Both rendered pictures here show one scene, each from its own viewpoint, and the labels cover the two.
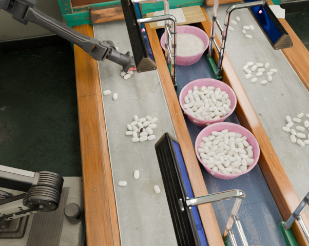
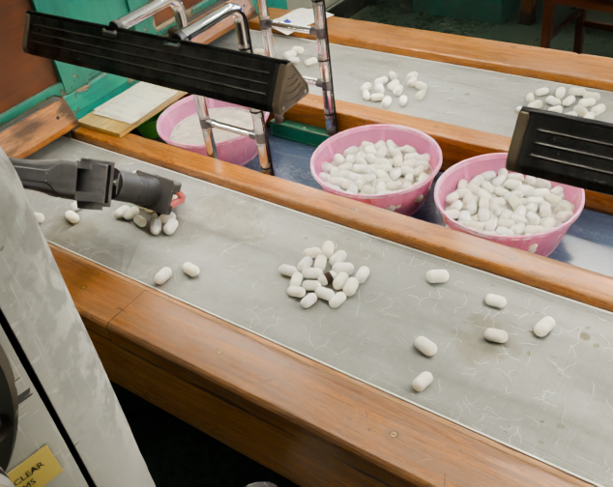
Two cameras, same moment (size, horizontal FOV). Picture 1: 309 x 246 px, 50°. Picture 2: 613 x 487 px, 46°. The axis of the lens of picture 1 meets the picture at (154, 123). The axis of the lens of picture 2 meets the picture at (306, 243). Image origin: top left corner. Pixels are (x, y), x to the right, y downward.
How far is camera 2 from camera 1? 82 cm
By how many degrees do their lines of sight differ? 32
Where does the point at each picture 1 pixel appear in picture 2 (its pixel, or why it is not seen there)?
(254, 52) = (347, 74)
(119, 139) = (303, 325)
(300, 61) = (433, 43)
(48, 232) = not seen: outside the picture
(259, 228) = not seen: outside the picture
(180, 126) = (391, 220)
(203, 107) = (380, 178)
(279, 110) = (492, 111)
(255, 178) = (584, 221)
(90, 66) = (63, 259)
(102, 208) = (456, 448)
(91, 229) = not seen: outside the picture
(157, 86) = (252, 205)
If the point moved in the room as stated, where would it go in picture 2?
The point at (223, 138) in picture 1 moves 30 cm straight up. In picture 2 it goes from (474, 195) to (480, 48)
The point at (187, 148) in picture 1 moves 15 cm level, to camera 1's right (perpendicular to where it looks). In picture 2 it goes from (451, 238) to (497, 195)
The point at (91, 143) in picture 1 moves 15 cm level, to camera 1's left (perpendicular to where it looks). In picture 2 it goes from (261, 369) to (184, 438)
